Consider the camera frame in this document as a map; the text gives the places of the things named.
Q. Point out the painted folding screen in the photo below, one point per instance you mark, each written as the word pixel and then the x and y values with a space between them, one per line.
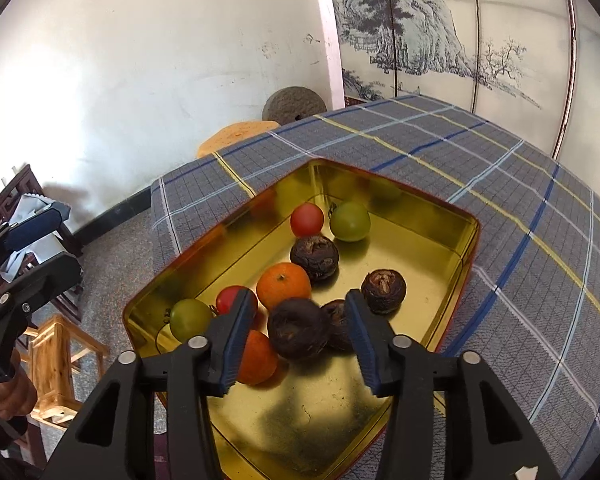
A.
pixel 530 66

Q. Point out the red gold tin box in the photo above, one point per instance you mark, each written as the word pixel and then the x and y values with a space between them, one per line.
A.
pixel 313 418

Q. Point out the dark brown fruit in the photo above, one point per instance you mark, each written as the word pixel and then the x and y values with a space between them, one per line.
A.
pixel 298 329
pixel 338 333
pixel 384 290

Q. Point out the round wooden stool top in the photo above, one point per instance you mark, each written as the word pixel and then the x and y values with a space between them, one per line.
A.
pixel 234 133

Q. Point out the small red fruit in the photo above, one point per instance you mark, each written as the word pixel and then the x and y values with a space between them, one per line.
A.
pixel 307 220
pixel 226 297

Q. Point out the round stone millstone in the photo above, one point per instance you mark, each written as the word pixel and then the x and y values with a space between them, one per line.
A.
pixel 292 104

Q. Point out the grey plaid tablecloth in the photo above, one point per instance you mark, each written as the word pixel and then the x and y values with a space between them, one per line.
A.
pixel 532 303

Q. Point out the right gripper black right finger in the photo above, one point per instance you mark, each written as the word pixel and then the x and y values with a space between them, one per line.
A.
pixel 487 436

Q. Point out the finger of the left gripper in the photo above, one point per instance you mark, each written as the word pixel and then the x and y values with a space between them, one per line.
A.
pixel 39 286
pixel 18 236

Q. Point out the green fruit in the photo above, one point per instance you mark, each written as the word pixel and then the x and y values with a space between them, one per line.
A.
pixel 189 317
pixel 349 222

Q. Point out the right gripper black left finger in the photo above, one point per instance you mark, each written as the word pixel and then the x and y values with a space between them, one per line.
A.
pixel 112 436

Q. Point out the person left hand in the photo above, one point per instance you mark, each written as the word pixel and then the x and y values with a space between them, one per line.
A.
pixel 17 396

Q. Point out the orange mandarin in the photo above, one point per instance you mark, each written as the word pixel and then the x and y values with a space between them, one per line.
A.
pixel 284 280
pixel 259 360

